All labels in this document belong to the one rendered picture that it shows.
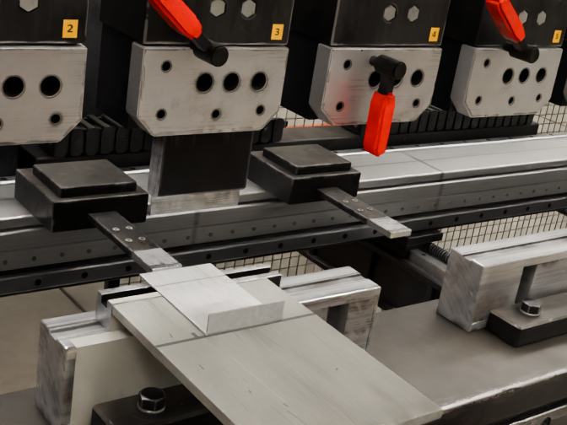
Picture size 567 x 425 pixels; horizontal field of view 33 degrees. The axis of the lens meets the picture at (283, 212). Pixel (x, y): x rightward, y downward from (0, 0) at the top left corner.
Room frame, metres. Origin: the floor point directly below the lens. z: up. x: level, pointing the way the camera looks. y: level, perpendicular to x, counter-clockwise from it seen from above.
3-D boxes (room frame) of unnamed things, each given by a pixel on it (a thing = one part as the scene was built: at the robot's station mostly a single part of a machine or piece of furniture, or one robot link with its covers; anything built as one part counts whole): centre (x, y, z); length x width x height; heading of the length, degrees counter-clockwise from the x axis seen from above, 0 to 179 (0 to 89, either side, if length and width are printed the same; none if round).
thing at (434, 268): (1.55, -0.13, 0.81); 0.64 x 0.08 x 0.14; 40
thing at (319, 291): (0.91, 0.04, 0.92); 0.39 x 0.06 x 0.10; 130
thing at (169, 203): (0.87, 0.09, 1.13); 0.10 x 0.02 x 0.10; 130
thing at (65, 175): (0.99, 0.19, 1.01); 0.26 x 0.12 x 0.05; 40
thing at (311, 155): (1.20, -0.06, 1.01); 0.26 x 0.12 x 0.05; 40
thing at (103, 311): (0.88, 0.08, 0.99); 0.20 x 0.03 x 0.03; 130
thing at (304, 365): (0.76, -0.01, 1.00); 0.26 x 0.18 x 0.01; 40
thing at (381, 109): (0.92, -0.07, 1.20); 0.04 x 0.02 x 0.10; 40
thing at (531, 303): (1.15, -0.34, 0.91); 0.03 x 0.03 x 0.02
